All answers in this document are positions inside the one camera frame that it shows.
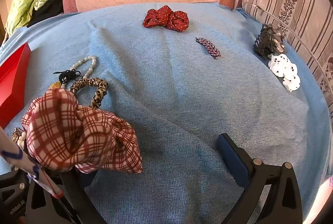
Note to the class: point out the red box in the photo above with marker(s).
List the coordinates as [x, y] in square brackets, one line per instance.
[11, 83]

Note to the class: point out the dark grey hair claw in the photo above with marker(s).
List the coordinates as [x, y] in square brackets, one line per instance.
[269, 41]

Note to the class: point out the blue blanket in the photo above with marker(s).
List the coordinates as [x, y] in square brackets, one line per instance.
[182, 109]

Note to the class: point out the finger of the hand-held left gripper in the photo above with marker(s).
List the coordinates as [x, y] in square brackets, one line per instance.
[15, 182]

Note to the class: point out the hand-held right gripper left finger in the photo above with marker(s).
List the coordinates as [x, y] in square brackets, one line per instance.
[71, 188]

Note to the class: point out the black cloth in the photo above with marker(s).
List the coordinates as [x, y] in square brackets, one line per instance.
[48, 11]

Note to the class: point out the red polka dot scrunchie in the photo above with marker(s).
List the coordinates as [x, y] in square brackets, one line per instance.
[166, 18]

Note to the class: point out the purple rhinestone hair clip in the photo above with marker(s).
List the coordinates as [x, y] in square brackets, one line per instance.
[208, 48]

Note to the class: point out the red plaid scrunchie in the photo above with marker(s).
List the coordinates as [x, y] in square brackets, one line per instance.
[78, 132]

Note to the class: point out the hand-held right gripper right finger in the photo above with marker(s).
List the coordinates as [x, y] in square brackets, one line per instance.
[232, 159]

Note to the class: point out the striped floral pillow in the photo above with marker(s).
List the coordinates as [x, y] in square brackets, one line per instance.
[291, 10]

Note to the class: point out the leopard print scrunchie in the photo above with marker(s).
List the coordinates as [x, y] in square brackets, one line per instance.
[100, 88]

